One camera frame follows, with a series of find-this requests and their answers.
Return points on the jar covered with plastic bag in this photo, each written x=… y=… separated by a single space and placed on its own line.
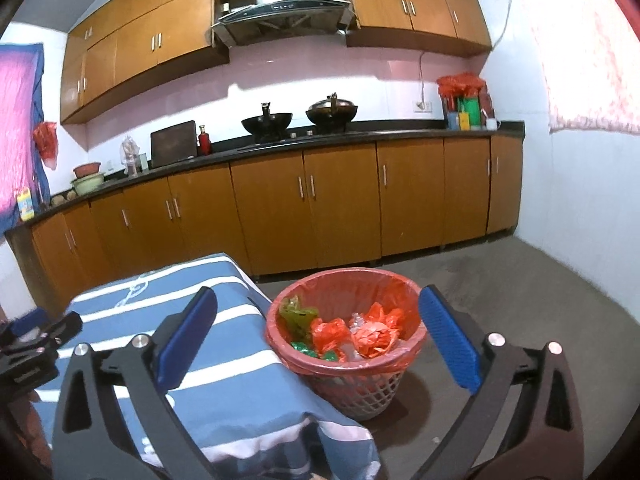
x=130 y=157

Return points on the wooden lower kitchen cabinets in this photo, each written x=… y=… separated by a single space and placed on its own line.
x=340 y=200

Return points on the shiny green wrapper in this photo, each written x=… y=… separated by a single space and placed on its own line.
x=301 y=347

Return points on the dark cutting board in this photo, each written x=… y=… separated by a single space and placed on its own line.
x=172 y=145

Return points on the white mug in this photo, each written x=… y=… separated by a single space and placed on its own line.
x=491 y=124

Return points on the pink patterned window curtain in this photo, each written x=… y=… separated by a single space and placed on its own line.
x=590 y=50

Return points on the red bag on boxes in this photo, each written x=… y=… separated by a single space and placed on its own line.
x=460 y=82

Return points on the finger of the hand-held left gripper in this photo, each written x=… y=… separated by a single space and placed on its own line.
x=65 y=327
x=27 y=322

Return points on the red plastic basin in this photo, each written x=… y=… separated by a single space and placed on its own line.
x=87 y=169

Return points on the red bottle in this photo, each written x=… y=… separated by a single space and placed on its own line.
x=204 y=142

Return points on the pink curtain with blue edge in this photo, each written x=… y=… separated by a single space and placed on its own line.
x=17 y=135

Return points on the green plastic basin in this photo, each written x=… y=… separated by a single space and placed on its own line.
x=87 y=185

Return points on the plastic basket with red liner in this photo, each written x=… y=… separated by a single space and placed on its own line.
x=360 y=395

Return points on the small red plastic bag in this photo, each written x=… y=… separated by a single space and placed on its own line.
x=385 y=315

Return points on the white wall socket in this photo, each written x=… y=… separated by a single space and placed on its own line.
x=423 y=105

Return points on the green plastic bag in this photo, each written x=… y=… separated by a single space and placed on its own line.
x=296 y=317

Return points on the short wooden upper cabinets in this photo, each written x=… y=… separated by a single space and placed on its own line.
x=415 y=5

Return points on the long wooden upper cabinets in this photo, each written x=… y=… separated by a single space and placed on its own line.
x=140 y=45

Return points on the black kitchen countertop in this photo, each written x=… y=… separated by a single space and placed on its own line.
x=400 y=134

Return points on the black gas stove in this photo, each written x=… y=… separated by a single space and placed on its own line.
x=300 y=135

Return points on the blue yellow carton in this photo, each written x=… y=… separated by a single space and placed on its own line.
x=464 y=121

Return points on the black wok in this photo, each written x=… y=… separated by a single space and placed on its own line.
x=267 y=125

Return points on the blue striped tablecloth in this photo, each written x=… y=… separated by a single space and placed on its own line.
x=235 y=385

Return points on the large knotted red plastic bag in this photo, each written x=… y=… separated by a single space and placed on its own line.
x=375 y=337

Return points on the green box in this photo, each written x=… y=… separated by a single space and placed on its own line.
x=470 y=107

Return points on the dark pot with lid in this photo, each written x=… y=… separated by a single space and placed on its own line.
x=332 y=115

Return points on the clear bubble wrap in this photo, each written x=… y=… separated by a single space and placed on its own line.
x=357 y=322

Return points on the hanging red plastic bag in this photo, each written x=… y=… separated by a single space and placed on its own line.
x=46 y=140

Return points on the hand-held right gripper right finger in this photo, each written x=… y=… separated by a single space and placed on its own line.
x=450 y=340

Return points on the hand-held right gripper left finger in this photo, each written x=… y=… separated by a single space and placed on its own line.
x=187 y=340

